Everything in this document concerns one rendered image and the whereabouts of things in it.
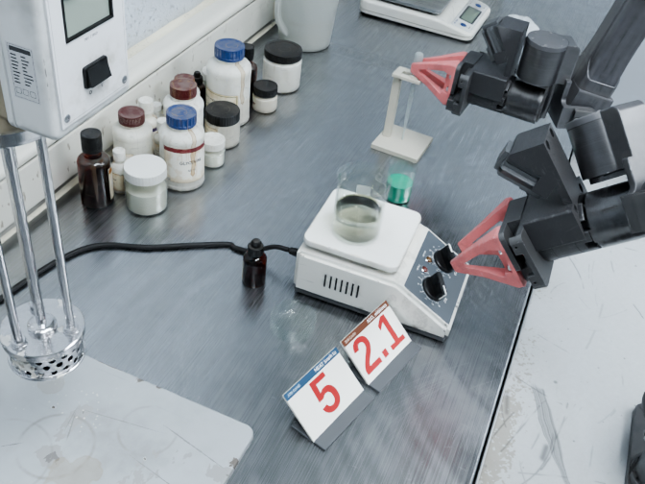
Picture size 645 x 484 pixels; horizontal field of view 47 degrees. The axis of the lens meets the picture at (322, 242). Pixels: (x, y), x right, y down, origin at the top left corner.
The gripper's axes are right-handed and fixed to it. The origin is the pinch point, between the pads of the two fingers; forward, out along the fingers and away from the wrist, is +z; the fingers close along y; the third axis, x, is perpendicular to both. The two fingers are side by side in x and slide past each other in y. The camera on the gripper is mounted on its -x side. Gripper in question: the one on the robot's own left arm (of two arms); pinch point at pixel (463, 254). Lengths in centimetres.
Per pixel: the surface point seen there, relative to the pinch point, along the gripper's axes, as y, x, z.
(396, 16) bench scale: -85, -12, 32
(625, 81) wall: -150, 45, 9
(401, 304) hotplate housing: 1.2, 3.6, 9.7
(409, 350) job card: 4.2, 8.2, 10.2
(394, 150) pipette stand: -35.9, -1.4, 21.1
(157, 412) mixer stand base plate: 24.9, -5.9, 26.1
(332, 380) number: 14.1, 2.6, 13.6
